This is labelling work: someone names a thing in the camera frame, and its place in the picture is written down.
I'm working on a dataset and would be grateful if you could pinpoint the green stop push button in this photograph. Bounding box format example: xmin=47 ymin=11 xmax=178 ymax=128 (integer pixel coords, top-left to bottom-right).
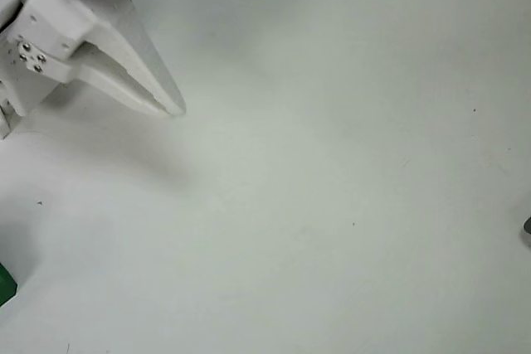
xmin=0 ymin=261 xmax=19 ymax=308

